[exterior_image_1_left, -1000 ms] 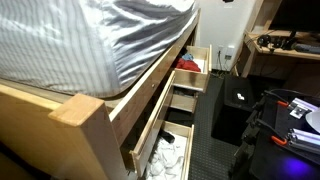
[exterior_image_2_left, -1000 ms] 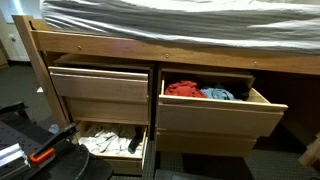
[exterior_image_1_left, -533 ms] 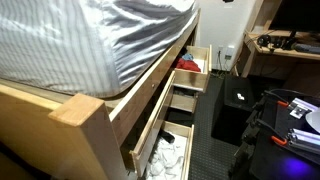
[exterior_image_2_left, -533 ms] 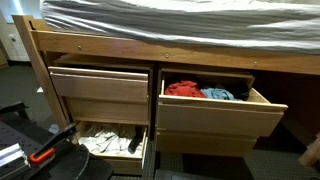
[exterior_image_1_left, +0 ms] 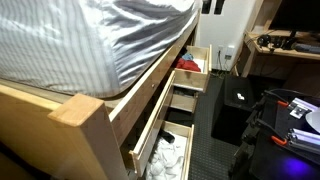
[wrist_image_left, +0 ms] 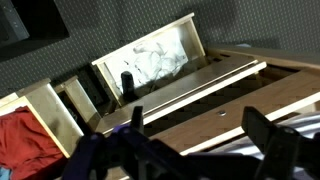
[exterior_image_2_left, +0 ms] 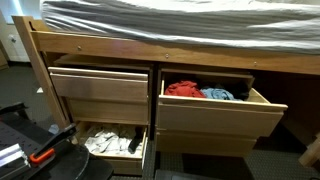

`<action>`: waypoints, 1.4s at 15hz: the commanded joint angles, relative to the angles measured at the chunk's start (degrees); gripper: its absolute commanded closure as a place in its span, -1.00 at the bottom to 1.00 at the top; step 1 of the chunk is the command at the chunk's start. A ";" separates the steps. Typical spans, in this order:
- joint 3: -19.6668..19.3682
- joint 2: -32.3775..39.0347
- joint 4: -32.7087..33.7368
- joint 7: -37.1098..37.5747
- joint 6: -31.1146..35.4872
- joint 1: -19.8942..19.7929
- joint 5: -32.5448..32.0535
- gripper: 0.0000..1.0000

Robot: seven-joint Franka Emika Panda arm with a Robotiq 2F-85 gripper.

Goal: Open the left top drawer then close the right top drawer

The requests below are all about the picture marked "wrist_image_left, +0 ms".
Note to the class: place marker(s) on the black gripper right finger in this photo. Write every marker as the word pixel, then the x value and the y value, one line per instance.
pixel 280 153

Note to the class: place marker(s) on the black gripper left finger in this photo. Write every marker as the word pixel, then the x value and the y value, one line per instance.
pixel 133 153

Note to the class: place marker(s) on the plain wooden drawer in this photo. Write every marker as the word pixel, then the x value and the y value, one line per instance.
pixel 81 100

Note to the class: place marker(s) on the wooden drawer with white cloth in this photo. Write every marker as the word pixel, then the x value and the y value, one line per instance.
pixel 195 40

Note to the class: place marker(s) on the mattress with grey striped sheet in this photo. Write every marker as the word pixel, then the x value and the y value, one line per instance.
pixel 300 125

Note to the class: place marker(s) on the black rolled garment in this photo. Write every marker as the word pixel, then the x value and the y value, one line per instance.
pixel 128 85

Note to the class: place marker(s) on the white patterned cloth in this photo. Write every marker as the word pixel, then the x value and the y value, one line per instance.
pixel 156 63

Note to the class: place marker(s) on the red garment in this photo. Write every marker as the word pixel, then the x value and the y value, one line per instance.
pixel 23 143

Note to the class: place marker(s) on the wooden bed frame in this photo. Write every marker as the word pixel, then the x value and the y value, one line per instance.
pixel 266 96

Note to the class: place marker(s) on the metal frame bolt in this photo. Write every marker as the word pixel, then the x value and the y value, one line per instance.
pixel 221 113

